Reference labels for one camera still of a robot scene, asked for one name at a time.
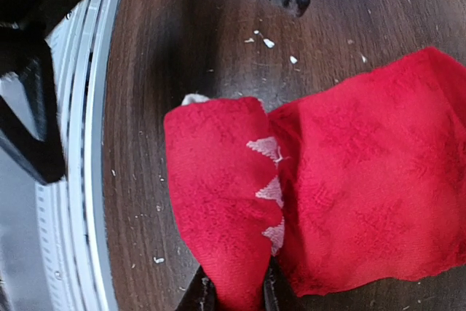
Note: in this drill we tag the red sock with beige toe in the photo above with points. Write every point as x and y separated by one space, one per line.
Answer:
361 182

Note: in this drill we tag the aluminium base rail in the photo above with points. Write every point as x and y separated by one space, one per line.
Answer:
54 250

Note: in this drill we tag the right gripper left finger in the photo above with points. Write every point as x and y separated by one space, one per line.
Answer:
30 135

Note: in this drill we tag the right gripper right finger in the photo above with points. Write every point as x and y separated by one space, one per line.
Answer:
273 293

